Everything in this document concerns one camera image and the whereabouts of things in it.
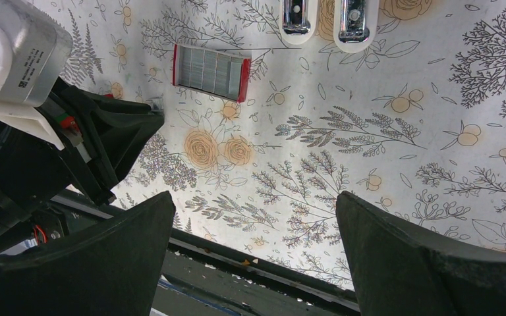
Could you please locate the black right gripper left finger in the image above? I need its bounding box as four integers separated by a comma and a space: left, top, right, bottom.
0, 192, 176, 315

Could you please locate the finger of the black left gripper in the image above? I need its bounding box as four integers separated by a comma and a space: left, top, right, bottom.
67, 86, 165, 184

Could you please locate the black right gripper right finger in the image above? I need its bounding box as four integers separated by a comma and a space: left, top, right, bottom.
335, 192, 506, 315

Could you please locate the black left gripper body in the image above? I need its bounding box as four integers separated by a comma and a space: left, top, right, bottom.
0, 79, 118, 253

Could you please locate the pink mini stapler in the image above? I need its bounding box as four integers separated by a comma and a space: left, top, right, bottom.
333, 0, 380, 53

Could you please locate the floral patterned table mat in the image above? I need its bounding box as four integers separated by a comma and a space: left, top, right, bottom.
34, 1, 506, 289

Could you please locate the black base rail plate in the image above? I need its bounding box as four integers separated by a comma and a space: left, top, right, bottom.
48, 195, 360, 315

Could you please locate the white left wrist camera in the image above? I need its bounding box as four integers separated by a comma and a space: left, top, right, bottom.
0, 1, 73, 150

